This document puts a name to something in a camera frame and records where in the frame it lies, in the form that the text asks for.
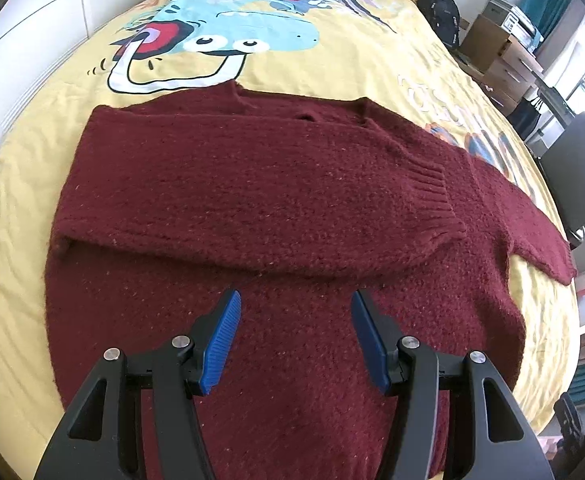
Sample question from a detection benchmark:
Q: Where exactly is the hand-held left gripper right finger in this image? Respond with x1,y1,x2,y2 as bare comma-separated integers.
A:
351,289,556,480

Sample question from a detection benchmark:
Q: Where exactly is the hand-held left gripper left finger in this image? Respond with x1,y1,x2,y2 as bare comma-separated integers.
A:
35,289,243,480

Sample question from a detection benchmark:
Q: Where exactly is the dark red knit sweater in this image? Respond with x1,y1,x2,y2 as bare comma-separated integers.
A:
44,81,578,480

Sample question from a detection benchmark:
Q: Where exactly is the black office chair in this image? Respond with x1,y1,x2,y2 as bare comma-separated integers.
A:
537,111,585,247

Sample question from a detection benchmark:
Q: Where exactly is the black bag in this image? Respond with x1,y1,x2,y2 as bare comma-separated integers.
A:
509,97,544,137

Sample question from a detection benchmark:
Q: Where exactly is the yellow printed blanket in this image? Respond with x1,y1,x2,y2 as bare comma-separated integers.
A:
0,0,582,480

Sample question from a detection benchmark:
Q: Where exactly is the wooden drawer desk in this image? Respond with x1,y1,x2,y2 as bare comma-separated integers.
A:
483,39,544,112

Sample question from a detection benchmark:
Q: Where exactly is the cardboard box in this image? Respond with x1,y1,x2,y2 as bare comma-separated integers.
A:
459,14,512,73

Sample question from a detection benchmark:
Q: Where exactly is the black backpack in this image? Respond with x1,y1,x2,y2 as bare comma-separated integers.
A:
417,0,461,49

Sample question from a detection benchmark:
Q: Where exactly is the grey printer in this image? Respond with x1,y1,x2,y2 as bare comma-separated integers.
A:
481,0,519,30

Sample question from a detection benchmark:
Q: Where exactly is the white wardrobe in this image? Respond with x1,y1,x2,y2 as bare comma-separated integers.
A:
0,0,189,147

